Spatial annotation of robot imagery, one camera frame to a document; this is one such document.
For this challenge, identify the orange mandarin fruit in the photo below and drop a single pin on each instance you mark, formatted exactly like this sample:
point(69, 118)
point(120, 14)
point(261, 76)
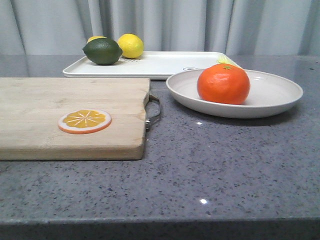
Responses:
point(224, 83)

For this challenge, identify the beige round plate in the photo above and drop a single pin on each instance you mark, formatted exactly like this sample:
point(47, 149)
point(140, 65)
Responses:
point(269, 95)

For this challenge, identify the white rectangular tray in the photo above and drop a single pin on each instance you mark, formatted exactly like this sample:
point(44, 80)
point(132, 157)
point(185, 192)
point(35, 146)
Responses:
point(155, 65)

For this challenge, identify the yellow lemon right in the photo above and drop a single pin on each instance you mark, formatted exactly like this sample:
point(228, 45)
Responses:
point(132, 46)

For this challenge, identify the yellow lemon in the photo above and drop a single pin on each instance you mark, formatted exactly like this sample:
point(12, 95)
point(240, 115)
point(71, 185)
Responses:
point(95, 37)
point(132, 46)

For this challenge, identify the orange slice toy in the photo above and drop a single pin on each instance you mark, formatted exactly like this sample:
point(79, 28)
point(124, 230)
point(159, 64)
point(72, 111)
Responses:
point(84, 121)

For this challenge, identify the yellow plastic fork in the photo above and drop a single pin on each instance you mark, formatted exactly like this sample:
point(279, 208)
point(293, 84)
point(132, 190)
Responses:
point(223, 59)

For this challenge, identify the green lime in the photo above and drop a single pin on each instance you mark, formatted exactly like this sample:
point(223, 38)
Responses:
point(102, 51)

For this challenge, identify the yellow lemon left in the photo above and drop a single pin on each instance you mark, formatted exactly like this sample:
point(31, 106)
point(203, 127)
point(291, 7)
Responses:
point(95, 37)

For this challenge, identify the wooden cutting board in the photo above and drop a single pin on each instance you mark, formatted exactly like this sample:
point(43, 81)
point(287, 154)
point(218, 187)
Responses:
point(46, 118)

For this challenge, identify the grey curtain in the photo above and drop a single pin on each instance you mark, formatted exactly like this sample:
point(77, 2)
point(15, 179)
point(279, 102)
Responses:
point(233, 27)

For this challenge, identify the metal cutting board handle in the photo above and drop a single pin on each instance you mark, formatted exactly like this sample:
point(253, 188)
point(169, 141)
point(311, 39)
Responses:
point(153, 111)

